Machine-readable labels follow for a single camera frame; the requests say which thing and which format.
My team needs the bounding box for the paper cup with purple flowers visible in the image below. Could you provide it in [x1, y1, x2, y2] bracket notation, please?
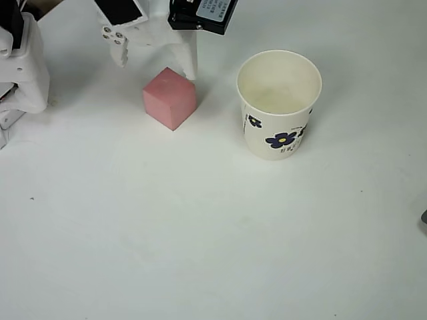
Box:
[236, 49, 323, 161]

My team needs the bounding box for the pink cube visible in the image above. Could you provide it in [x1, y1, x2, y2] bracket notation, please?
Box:
[142, 66, 197, 131]

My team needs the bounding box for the black camera box with label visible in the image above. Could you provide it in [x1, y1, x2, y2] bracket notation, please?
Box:
[166, 0, 240, 36]

